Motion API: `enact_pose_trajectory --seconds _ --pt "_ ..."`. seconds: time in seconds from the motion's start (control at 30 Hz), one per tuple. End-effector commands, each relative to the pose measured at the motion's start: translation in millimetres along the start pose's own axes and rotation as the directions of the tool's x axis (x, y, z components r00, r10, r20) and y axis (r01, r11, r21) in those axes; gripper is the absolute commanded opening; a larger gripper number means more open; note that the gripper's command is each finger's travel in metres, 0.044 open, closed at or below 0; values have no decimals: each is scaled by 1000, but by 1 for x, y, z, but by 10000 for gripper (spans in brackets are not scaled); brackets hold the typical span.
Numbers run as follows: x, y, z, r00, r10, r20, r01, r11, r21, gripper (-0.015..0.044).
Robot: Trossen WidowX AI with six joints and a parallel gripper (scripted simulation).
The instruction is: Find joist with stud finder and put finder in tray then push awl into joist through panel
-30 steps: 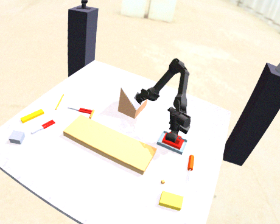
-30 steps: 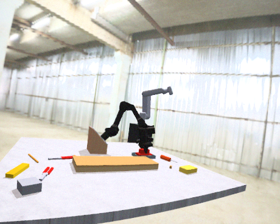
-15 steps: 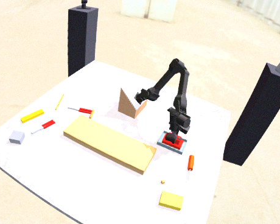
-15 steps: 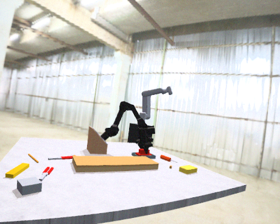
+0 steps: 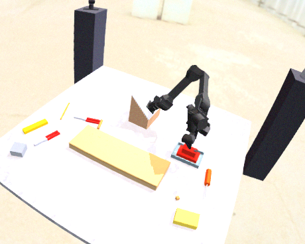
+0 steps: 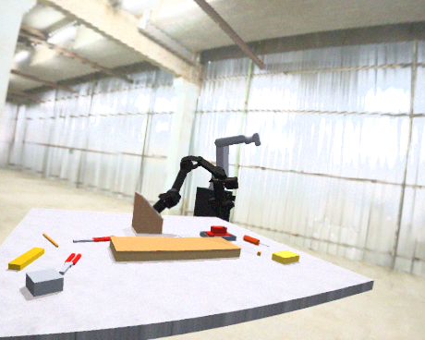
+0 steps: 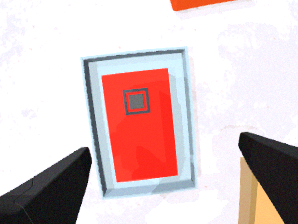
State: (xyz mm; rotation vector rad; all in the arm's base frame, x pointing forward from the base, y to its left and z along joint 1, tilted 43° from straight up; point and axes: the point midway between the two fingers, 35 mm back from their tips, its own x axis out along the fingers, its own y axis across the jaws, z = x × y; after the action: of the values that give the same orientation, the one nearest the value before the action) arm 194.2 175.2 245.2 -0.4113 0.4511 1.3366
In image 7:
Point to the pale yellow panel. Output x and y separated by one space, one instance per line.
254 206

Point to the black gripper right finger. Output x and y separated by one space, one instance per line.
275 166

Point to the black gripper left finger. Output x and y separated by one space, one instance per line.
52 197

